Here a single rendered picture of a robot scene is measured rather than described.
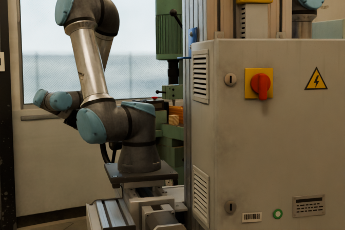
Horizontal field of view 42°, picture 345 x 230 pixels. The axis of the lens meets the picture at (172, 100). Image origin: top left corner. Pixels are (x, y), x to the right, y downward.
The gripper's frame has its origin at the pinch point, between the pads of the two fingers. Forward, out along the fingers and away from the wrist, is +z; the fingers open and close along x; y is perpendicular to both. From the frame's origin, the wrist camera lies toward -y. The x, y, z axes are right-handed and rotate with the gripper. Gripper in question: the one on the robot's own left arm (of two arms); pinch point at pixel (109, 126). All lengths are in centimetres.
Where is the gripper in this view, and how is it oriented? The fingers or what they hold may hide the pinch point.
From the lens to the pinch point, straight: 204.4
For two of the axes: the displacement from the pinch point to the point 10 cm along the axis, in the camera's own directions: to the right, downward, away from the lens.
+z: 7.4, 4.3, 5.2
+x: 5.9, -0.2, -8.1
